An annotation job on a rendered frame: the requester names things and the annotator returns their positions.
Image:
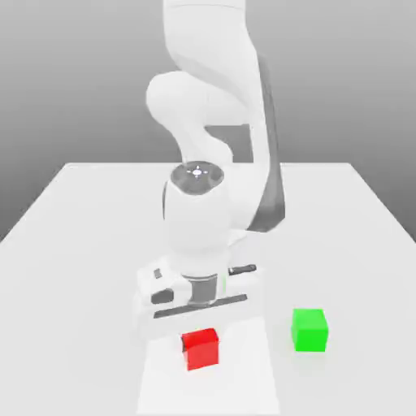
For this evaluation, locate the small red cube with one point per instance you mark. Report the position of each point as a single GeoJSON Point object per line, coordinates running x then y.
{"type": "Point", "coordinates": [202, 352]}

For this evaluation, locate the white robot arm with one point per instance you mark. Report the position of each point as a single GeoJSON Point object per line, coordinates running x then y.
{"type": "Point", "coordinates": [201, 224]}

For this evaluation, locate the small green cube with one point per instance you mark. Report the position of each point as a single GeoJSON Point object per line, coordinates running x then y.
{"type": "Point", "coordinates": [309, 332]}

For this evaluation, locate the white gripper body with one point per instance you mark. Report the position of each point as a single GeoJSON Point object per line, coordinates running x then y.
{"type": "Point", "coordinates": [201, 317]}

